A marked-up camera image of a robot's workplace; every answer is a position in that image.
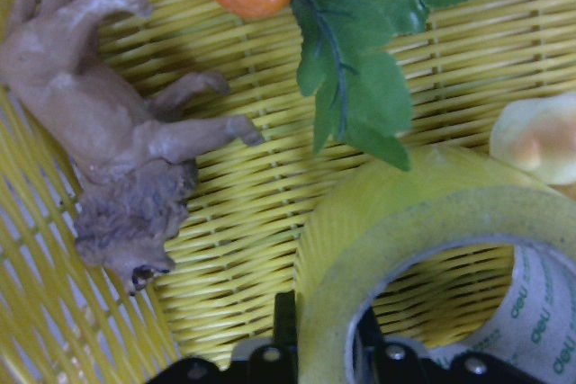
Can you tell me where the brown lion figurine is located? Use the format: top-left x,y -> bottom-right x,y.
1,0 -> 263,295

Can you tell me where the toy carrot with leaves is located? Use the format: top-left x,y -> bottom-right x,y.
215,0 -> 467,170

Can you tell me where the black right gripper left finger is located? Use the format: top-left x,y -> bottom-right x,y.
148,291 -> 298,383

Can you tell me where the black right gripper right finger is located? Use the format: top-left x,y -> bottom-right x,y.
350,307 -> 544,383

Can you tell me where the yellow tape roll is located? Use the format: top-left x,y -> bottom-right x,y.
295,147 -> 575,383

